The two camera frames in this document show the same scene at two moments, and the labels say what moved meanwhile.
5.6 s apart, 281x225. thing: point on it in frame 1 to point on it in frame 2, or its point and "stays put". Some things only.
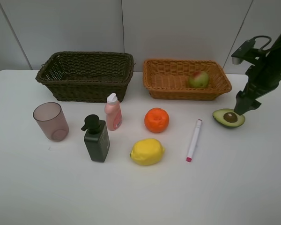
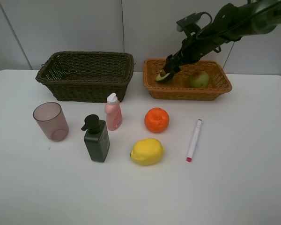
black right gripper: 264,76 to 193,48
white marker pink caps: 194,140 stays put
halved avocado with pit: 227,117 to 163,77
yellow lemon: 148,151 stays put
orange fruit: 156,119 stays put
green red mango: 199,79 stays put
